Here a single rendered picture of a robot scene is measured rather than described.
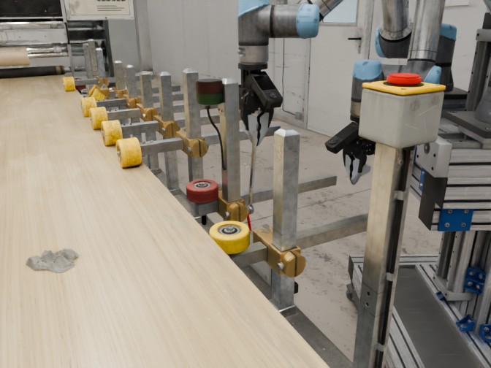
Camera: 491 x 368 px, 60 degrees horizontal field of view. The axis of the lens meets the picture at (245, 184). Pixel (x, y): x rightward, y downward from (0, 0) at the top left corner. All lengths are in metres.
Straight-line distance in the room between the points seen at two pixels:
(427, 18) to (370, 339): 0.92
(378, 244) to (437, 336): 1.18
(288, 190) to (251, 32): 0.43
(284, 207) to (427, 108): 0.37
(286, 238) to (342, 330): 1.22
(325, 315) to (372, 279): 1.46
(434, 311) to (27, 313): 1.53
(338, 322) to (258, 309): 1.44
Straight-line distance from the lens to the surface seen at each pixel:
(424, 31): 1.34
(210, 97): 0.95
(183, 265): 0.76
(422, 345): 1.73
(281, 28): 1.06
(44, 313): 0.71
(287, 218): 0.84
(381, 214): 0.60
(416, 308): 1.89
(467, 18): 3.81
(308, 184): 1.22
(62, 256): 0.80
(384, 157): 0.58
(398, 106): 0.53
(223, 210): 1.07
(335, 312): 2.13
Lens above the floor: 1.30
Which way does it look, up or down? 22 degrees down
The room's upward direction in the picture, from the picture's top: 1 degrees counter-clockwise
